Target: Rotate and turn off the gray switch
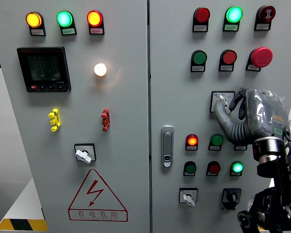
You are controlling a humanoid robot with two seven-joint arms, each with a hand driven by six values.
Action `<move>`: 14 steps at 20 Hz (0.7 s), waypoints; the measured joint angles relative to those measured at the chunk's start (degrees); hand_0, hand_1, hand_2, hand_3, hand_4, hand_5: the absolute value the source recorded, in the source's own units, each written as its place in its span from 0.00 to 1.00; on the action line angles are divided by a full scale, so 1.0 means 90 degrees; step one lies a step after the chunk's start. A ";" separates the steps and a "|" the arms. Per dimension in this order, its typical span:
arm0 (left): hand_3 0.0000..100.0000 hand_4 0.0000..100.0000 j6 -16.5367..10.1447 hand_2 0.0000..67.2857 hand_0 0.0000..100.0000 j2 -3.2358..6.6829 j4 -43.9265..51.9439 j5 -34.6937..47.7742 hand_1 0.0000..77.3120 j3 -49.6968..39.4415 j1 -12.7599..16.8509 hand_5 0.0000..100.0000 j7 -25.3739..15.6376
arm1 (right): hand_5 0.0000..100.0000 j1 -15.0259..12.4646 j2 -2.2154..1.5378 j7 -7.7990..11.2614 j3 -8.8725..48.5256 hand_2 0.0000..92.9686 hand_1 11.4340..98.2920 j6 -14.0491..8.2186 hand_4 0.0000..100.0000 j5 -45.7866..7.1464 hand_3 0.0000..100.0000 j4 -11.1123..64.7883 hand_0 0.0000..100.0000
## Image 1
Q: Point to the large grey turn switch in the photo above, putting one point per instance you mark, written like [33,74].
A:
[223,94]

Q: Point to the small dark red lamp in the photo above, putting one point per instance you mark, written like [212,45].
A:
[240,148]

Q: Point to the small raised green button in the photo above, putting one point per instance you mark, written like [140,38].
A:
[216,140]

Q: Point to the small green lit lamp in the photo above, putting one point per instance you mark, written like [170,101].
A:
[237,167]

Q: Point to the large red stop button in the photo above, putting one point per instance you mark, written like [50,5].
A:
[261,57]

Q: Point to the large red push button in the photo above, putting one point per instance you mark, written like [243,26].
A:
[229,57]

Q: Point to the small red push button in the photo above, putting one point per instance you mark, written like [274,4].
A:
[214,168]

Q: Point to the small orange-red lit lamp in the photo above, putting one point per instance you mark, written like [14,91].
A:
[192,140]

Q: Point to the pale grey door with lock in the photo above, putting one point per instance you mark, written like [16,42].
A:
[179,102]

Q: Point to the large green push button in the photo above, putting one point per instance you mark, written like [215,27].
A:
[199,57]

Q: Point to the small flat green button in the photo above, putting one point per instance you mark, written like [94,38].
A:
[190,168]

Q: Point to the silver door lock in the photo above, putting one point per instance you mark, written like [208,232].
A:
[167,145]

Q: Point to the dark red buzzer lamp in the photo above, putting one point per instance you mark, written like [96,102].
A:
[266,12]

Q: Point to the large green lit lamp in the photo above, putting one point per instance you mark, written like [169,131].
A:
[64,18]
[234,14]

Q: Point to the black yellow striped tape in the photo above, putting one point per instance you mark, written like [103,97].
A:
[21,224]
[260,228]

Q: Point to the large dark red lamp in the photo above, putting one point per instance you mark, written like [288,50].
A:
[202,15]

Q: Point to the pale grey door with display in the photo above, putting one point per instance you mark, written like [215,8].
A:
[126,121]

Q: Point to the white round lamp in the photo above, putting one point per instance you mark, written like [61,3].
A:
[100,69]

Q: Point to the red warning triangle sign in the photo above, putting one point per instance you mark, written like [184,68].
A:
[97,214]

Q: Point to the large orange-red lit lamp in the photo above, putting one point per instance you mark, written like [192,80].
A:
[94,18]

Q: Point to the black digital display meter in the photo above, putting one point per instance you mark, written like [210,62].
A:
[44,69]

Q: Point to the yellow round lamp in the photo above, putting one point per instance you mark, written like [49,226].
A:
[34,20]

